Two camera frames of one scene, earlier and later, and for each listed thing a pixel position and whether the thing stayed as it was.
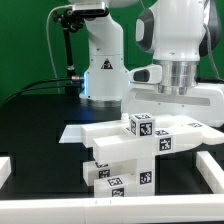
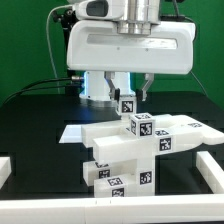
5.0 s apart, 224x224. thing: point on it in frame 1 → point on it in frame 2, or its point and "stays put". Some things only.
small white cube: x=100 y=169 stays put
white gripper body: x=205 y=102 → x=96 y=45
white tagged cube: x=142 y=125 stays put
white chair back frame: x=111 y=140 stays put
